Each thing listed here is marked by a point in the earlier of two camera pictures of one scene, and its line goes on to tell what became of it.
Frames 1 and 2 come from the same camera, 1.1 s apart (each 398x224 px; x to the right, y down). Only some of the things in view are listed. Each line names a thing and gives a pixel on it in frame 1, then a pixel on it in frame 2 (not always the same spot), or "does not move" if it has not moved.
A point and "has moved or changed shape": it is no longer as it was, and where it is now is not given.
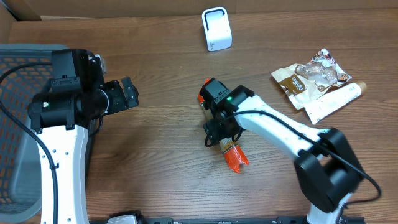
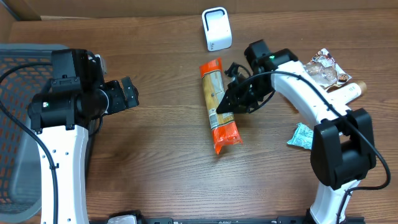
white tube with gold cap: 324,106 does not move
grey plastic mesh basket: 25,69 does not move
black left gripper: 129,93 does not move
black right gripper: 216,128 → 241,94
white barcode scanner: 217,27 does not move
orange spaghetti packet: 235,156 has moved or changed shape
